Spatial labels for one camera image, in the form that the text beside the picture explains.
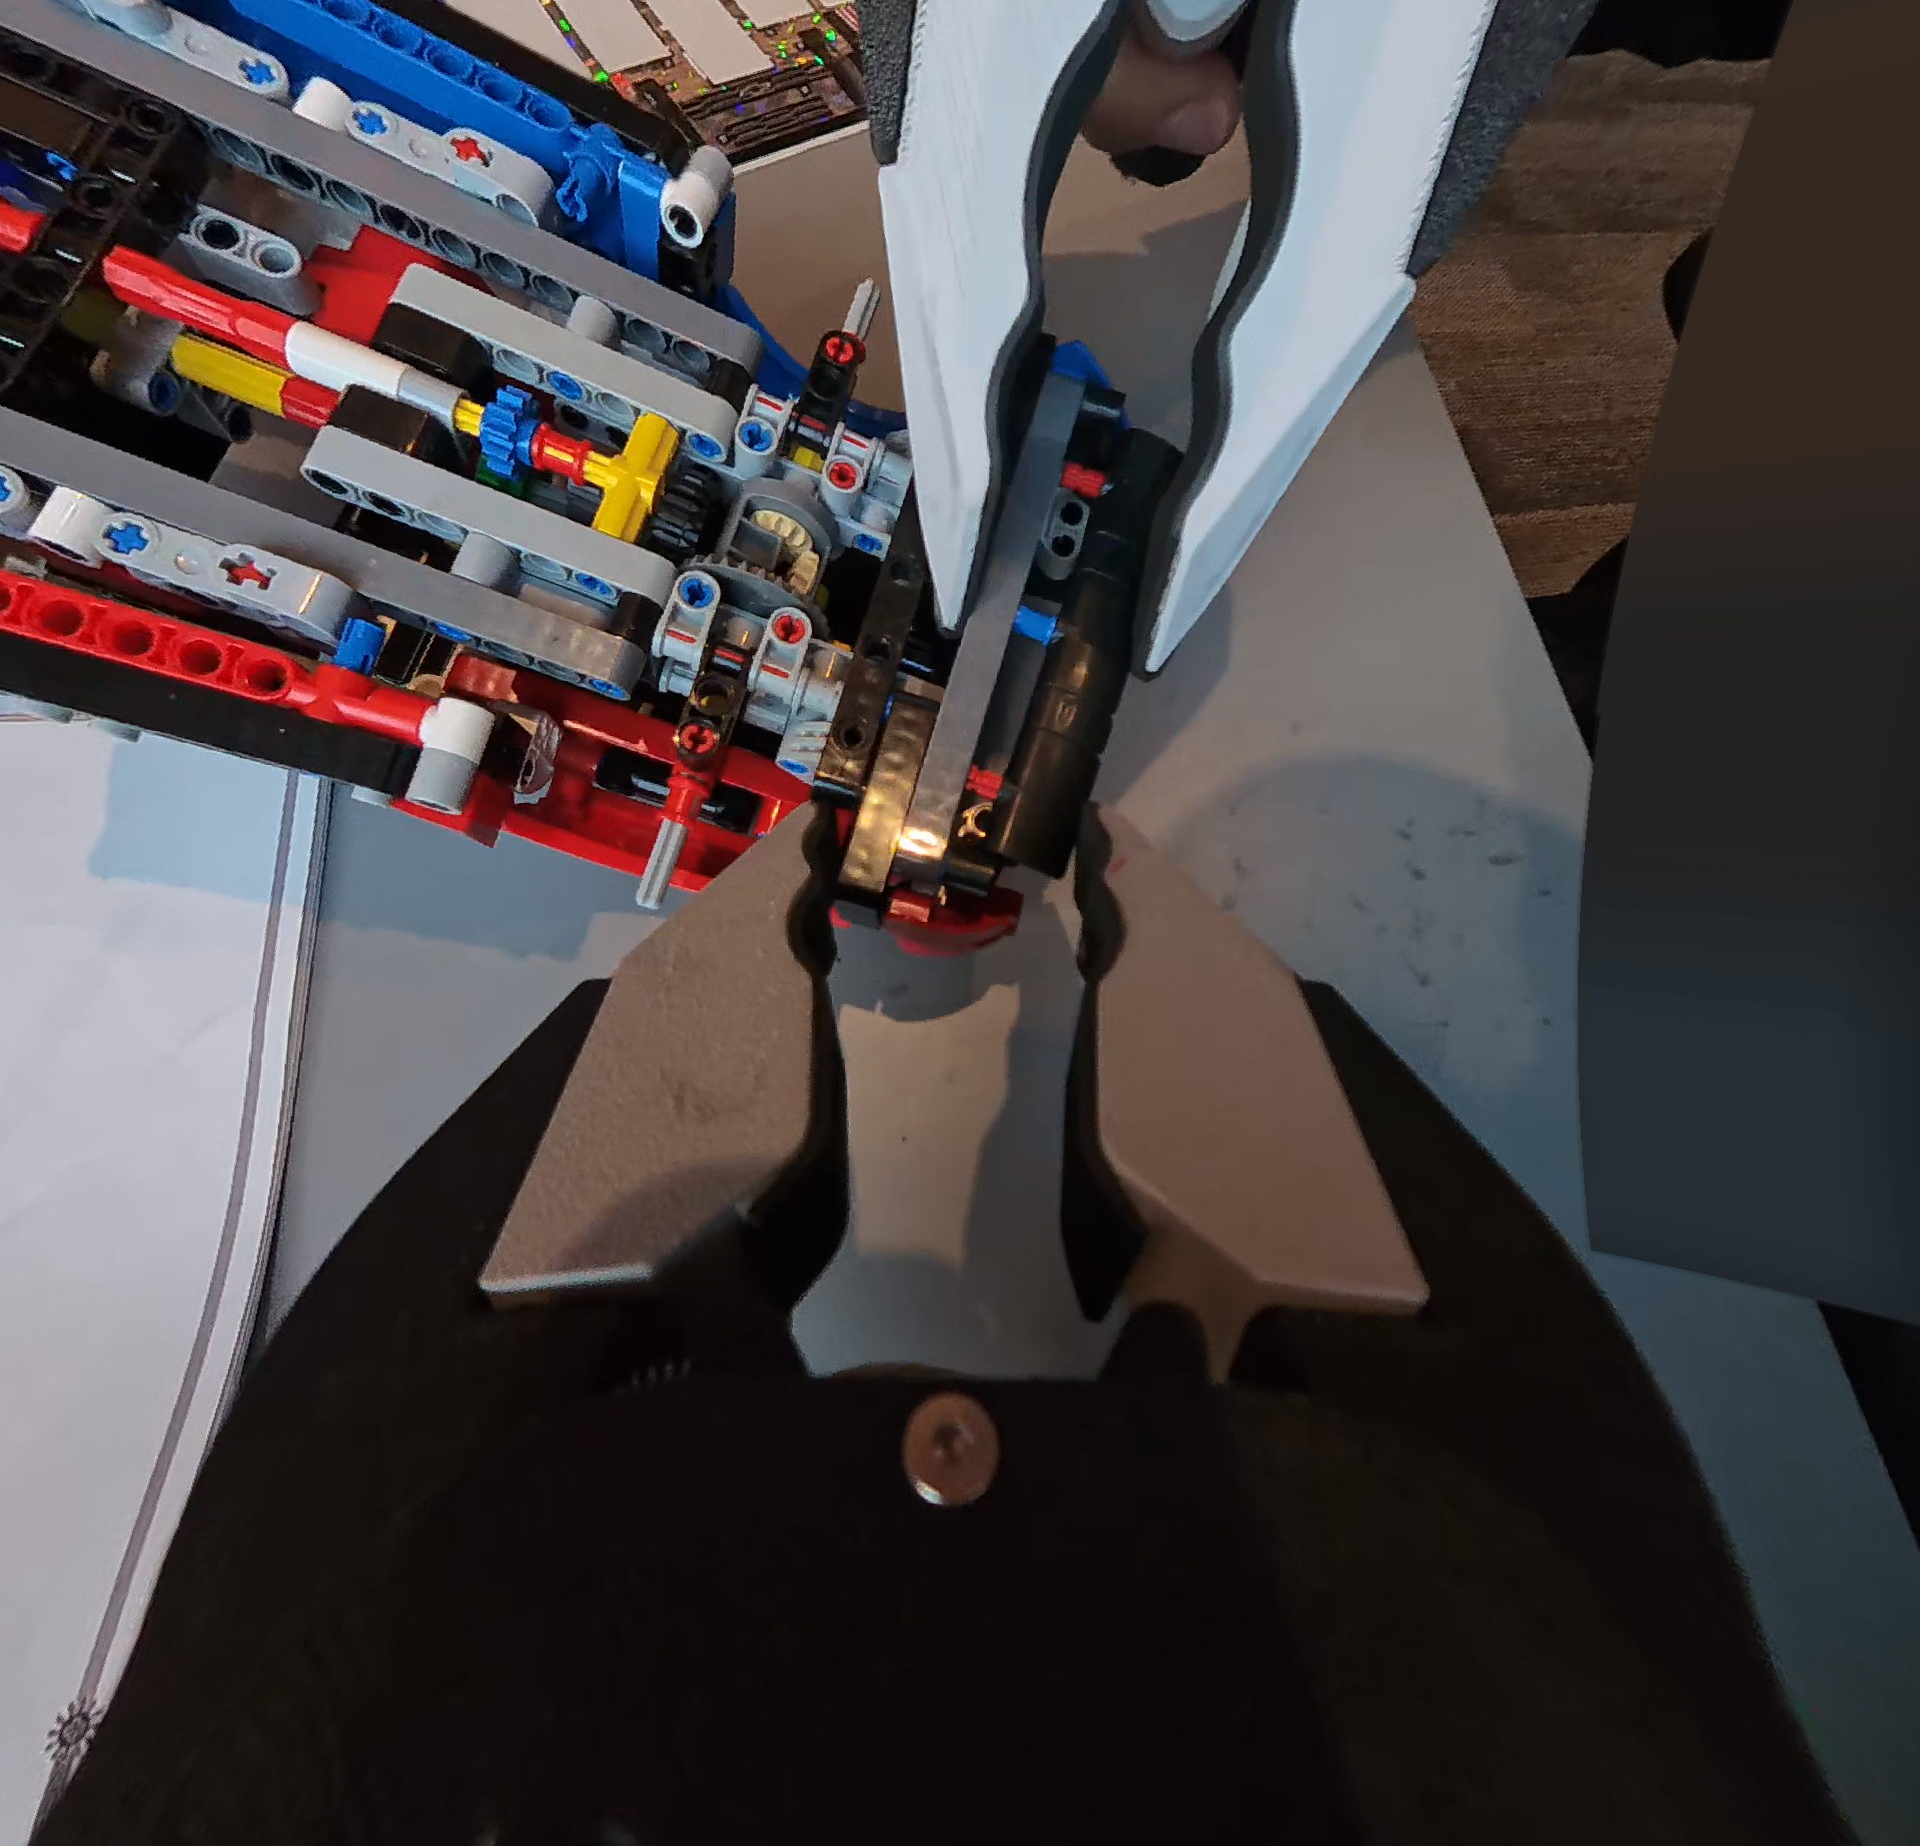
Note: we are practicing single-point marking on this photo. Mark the toy brick car model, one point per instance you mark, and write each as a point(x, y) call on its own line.
point(449, 519)

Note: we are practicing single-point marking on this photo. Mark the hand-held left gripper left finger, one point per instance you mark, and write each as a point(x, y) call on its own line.
point(673, 1112)

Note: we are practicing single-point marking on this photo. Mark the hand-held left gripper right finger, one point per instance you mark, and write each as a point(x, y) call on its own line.
point(1246, 1127)

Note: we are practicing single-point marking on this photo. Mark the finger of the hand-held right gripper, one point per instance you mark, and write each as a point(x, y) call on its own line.
point(1351, 301)
point(962, 227)

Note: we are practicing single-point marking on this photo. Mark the holographic sticker sheet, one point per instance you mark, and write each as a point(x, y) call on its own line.
point(673, 18)

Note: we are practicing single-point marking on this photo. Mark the instruction booklet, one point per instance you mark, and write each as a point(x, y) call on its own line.
point(120, 1127)

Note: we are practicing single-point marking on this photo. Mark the black segmented brick bar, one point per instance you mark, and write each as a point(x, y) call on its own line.
point(1095, 646)

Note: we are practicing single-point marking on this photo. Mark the person's dark clothing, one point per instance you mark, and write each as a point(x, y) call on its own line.
point(1755, 679)

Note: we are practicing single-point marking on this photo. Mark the person's right hand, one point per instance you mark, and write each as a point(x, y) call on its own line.
point(1169, 97)

